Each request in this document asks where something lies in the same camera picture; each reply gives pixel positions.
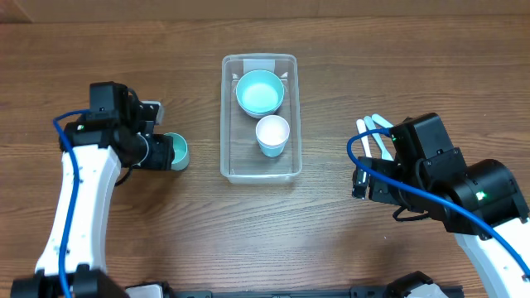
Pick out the white plastic spoon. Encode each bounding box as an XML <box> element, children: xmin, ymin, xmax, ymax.
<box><xmin>356</xmin><ymin>119</ymin><xmax>372</xmax><ymax>157</ymax></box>

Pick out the green plastic fork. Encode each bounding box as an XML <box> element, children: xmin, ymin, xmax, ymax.
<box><xmin>364</xmin><ymin>116</ymin><xmax>393</xmax><ymax>161</ymax></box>

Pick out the blue plastic fork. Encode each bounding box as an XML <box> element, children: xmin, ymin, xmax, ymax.
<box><xmin>371</xmin><ymin>113</ymin><xmax>393</xmax><ymax>128</ymax></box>

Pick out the green plastic cup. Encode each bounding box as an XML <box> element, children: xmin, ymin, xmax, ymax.
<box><xmin>166</xmin><ymin>132</ymin><xmax>190</xmax><ymax>171</ymax></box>

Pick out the blue plastic cup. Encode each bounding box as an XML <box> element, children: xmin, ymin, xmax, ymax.
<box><xmin>259</xmin><ymin>143</ymin><xmax>285</xmax><ymax>157</ymax></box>

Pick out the pink plastic cup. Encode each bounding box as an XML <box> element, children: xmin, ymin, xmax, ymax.
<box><xmin>255</xmin><ymin>115</ymin><xmax>290</xmax><ymax>148</ymax></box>

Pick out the green plastic bowl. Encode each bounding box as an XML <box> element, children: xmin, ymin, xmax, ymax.
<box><xmin>235</xmin><ymin>70</ymin><xmax>285</xmax><ymax>102</ymax></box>

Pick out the blue plastic bowl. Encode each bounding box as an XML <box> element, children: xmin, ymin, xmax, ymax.
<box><xmin>237</xmin><ymin>100</ymin><xmax>282</xmax><ymax>113</ymax></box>

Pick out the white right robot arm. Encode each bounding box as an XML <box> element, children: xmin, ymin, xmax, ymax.
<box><xmin>346</xmin><ymin>113</ymin><xmax>529</xmax><ymax>297</ymax></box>

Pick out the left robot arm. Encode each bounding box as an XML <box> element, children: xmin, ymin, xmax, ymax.
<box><xmin>10</xmin><ymin>81</ymin><xmax>176</xmax><ymax>297</ymax></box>

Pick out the clear plastic container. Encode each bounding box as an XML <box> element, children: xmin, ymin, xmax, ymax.
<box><xmin>220</xmin><ymin>53</ymin><xmax>302</xmax><ymax>184</ymax></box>

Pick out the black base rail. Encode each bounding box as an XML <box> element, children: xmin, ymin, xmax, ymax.
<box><xmin>97</xmin><ymin>271</ymin><xmax>465</xmax><ymax>298</ymax></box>

